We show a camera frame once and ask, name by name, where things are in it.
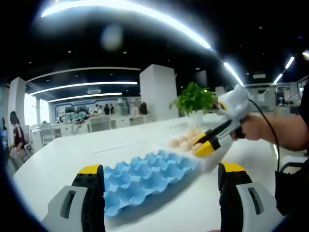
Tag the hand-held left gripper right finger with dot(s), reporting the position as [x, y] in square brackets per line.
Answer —
[231, 183]

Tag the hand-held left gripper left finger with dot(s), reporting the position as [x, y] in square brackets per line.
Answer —
[89, 183]

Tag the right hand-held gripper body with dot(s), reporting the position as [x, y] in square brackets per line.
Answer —
[237, 101]

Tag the brown egg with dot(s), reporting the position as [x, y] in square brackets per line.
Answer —
[196, 146]

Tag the pile of brown eggs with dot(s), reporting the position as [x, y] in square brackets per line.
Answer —
[173, 143]

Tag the blue egg tray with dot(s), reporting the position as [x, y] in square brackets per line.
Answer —
[144, 178]

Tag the person's right hand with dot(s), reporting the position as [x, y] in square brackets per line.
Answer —
[253, 128]

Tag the short ceiling light strip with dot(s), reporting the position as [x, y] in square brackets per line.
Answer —
[233, 72]

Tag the white table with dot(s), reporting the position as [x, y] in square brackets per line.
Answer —
[72, 157]

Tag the green plant in white pot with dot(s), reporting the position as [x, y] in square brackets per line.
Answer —
[193, 99]

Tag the person's dark clothing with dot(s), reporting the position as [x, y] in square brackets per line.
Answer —
[289, 193]

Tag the white mesh office chair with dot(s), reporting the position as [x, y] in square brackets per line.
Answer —
[47, 133]
[99, 124]

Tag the white swivel chair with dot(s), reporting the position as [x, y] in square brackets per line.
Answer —
[294, 160]

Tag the wide white square pillar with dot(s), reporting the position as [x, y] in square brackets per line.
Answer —
[157, 91]

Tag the long white counter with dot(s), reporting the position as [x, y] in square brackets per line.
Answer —
[125, 120]

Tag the black backpack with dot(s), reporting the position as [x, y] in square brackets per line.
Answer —
[143, 108]

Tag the straight ceiling light strip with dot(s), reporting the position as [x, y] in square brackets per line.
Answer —
[84, 96]
[84, 84]

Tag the ceiling air conditioner unit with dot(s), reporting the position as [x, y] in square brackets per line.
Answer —
[94, 91]

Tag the long curved ceiling light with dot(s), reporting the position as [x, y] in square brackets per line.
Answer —
[178, 26]

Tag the narrow white pillar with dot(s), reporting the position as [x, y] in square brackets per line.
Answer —
[17, 101]

